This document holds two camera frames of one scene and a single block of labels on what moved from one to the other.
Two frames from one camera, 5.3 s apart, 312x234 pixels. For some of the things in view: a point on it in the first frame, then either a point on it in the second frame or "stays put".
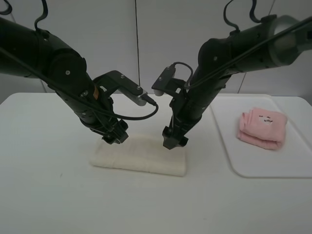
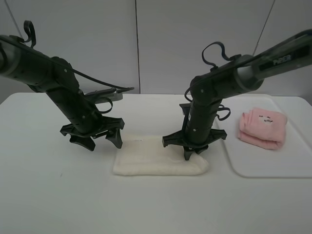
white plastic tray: [293, 159] stays put
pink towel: [263, 127] stays put
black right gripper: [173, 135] to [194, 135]
